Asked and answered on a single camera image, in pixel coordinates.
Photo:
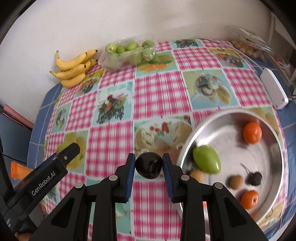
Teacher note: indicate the dark plum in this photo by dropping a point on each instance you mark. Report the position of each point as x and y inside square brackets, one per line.
[253, 178]
[149, 165]

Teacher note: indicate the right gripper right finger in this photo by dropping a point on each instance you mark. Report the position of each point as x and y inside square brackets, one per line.
[228, 220]

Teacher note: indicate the checkered fruit tablecloth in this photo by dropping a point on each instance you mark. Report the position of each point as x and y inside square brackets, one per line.
[153, 106]

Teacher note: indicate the orange tangerine with stem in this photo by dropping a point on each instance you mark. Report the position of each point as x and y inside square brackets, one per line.
[249, 199]

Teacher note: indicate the clear tray of green fruit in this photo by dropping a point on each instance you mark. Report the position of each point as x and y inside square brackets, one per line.
[133, 50]

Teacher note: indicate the small brown longan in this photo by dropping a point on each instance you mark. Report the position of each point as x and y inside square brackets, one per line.
[198, 175]

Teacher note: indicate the large steel plate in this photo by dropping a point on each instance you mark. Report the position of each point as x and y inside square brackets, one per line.
[223, 131]

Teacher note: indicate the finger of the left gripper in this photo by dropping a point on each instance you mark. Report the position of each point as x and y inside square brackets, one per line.
[37, 184]

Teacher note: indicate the large green mango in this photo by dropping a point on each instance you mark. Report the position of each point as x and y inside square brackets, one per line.
[206, 158]

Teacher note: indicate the small green apple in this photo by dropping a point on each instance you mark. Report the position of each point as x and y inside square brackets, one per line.
[63, 148]

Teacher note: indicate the clear tray of longans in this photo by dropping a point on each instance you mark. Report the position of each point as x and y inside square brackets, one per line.
[248, 42]

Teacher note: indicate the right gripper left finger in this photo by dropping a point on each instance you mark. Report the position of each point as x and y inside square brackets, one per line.
[69, 220]

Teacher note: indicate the banana bunch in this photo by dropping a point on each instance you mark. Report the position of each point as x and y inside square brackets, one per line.
[73, 72]

